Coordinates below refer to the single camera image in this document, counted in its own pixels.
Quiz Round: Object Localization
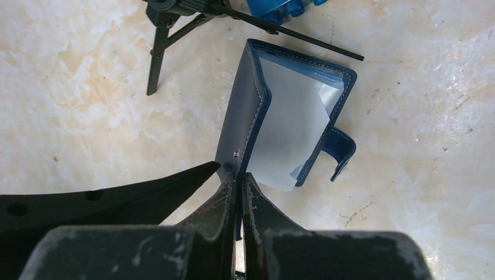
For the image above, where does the dark blue card holder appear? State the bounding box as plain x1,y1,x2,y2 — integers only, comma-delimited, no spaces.
215,38,357,191

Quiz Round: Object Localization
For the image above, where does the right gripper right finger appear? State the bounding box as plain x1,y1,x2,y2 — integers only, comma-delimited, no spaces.
242,173,305,279

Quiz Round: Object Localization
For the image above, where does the black tripod stand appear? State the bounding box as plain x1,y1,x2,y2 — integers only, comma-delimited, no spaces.
146,0,364,96

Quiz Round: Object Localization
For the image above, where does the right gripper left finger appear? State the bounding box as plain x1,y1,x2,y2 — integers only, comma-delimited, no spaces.
178,172,236,279

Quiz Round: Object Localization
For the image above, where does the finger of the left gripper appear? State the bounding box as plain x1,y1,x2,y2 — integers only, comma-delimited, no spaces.
1,161,220,232

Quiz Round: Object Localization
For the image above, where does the yellow red blue toy block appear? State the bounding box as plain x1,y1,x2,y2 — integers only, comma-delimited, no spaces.
246,0,327,25

